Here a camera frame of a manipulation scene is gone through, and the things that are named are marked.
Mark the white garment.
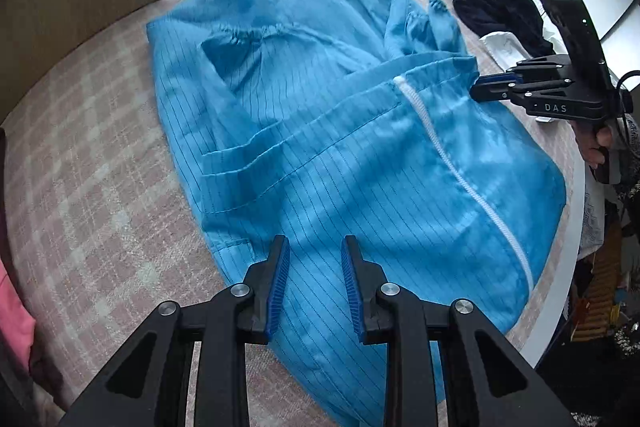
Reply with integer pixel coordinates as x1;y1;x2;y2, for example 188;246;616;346
480;32;541;70

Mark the black garment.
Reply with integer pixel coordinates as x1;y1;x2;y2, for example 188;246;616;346
448;0;556;58

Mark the person's dark speckled clothing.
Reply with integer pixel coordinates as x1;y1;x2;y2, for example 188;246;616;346
612;319;640;360

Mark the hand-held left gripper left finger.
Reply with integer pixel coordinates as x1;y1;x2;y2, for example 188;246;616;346
59;234;292;427

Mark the pink folded garment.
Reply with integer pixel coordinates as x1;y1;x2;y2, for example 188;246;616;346
0;257;37;388

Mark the person's right hand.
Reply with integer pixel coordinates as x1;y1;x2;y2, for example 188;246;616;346
574;124;615;168

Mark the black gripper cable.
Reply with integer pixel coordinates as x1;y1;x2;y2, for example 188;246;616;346
612;69;640;142

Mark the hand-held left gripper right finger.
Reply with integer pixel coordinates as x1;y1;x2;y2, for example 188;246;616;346
340;234;578;427

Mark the blue striped coat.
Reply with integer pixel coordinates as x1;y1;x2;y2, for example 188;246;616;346
146;0;568;427

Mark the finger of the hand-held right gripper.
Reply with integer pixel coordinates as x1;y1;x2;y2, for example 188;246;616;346
477;54;571;85
469;78;576;104

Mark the pink plaid bed cover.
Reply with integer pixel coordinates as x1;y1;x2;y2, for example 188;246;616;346
0;0;586;427

